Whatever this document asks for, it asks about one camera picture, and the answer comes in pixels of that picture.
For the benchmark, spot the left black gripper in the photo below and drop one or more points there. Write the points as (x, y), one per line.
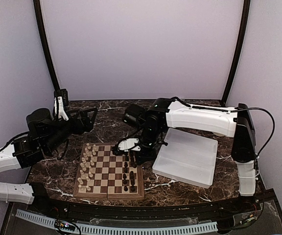
(87, 126)

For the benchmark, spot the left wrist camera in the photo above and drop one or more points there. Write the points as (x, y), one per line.
(61, 102)

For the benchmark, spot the white plastic tray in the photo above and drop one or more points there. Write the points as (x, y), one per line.
(187, 158)

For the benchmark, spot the cream ceramic mug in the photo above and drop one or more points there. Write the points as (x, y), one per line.
(218, 134)

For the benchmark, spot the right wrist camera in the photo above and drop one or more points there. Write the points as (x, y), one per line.
(126, 145)

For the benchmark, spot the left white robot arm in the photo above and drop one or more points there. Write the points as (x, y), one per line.
(44, 135)

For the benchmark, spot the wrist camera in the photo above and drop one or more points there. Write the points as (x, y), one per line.
(126, 145)
(61, 102)

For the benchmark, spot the left black frame post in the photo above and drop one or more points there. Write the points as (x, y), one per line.
(45, 45)

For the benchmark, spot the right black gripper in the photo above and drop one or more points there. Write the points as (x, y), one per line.
(150, 155)

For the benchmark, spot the wooden chess board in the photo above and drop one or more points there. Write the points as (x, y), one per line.
(109, 170)

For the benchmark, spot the black frame post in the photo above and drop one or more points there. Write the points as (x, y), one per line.
(45, 45)
(237, 52)

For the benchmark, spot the dark pawns on board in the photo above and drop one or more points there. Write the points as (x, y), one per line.
(129, 173)

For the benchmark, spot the right black frame post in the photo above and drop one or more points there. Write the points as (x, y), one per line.
(237, 52)

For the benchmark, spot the white slotted cable duct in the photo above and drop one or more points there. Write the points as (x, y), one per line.
(117, 227)

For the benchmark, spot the white chess pieces row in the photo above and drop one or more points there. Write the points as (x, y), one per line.
(86, 180)

